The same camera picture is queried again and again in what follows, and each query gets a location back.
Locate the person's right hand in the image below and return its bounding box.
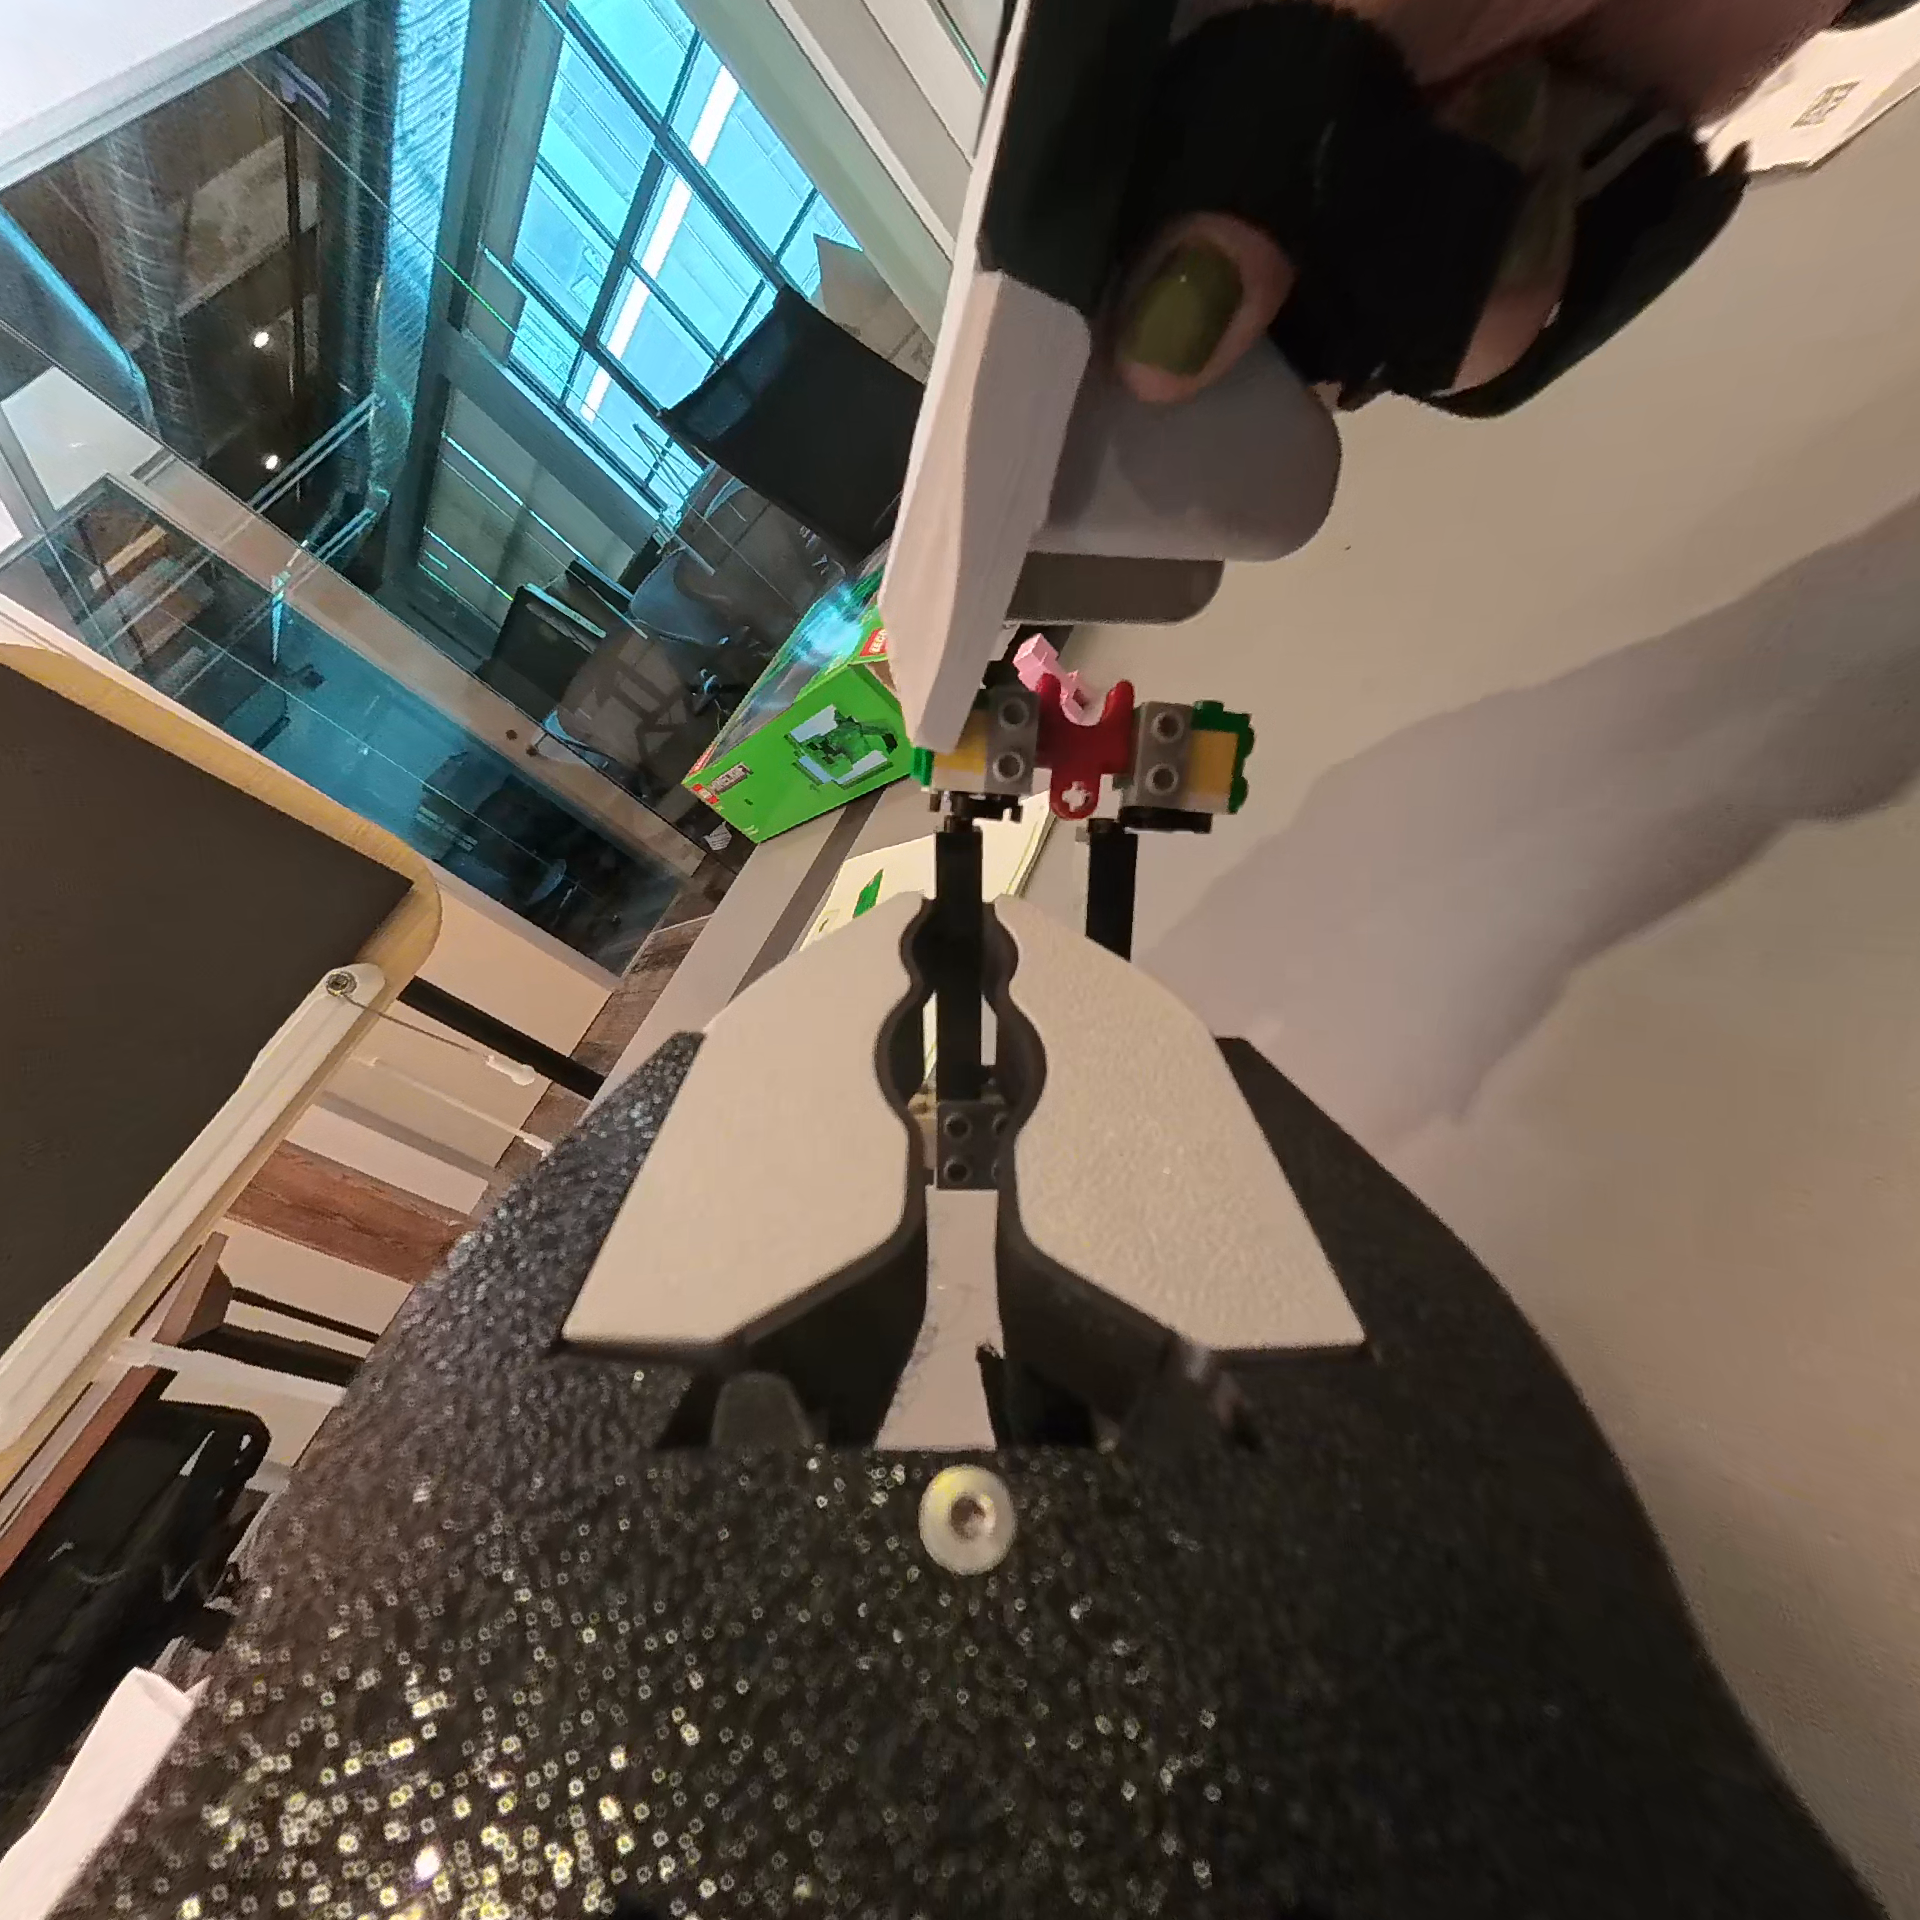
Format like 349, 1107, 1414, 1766
1117, 0, 1920, 408

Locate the black mesh office chair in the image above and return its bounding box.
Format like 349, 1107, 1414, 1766
661, 286, 933, 557

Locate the grey office chair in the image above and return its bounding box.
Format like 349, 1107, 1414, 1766
546, 562, 752, 781

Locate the toy brick assembly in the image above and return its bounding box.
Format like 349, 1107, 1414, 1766
901, 637, 1258, 1194

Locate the grey desk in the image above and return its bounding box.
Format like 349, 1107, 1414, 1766
661, 0, 1920, 1870

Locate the green toy box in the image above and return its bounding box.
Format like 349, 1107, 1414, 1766
680, 562, 921, 845

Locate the white printed paper sheet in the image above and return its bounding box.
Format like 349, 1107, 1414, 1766
1709, 11, 1920, 174

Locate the glass partition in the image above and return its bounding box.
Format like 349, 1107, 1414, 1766
0, 194, 722, 970

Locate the black bag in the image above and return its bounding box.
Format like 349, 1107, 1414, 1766
0, 1394, 271, 1742

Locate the large window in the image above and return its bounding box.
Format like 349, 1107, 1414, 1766
421, 0, 903, 602

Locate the dark wood-framed divider panel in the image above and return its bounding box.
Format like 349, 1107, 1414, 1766
0, 592, 443, 1488

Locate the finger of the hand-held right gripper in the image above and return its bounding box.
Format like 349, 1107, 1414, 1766
1001, 343, 1339, 628
879, 0, 1185, 752

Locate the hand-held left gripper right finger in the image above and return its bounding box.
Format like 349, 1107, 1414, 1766
990, 895, 1368, 1453

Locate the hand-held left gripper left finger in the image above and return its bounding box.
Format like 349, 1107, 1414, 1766
561, 892, 938, 1453

